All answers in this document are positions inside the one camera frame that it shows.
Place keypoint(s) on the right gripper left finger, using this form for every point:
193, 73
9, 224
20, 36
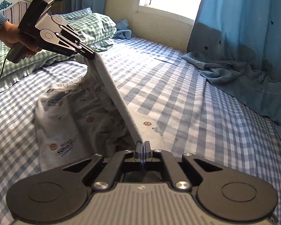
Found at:
60, 193

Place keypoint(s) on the blue star curtain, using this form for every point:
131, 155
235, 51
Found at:
236, 44

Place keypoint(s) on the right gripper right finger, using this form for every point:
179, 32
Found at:
222, 192

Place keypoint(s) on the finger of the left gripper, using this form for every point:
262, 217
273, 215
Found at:
66, 30
55, 42

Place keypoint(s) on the blue white checked bedsheet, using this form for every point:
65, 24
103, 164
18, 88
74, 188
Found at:
188, 112

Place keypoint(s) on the grey printed pants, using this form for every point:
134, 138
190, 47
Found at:
88, 116

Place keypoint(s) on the small blue cloth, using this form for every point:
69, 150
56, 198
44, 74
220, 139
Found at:
123, 31

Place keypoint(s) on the person's left hand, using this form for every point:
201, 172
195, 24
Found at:
9, 35

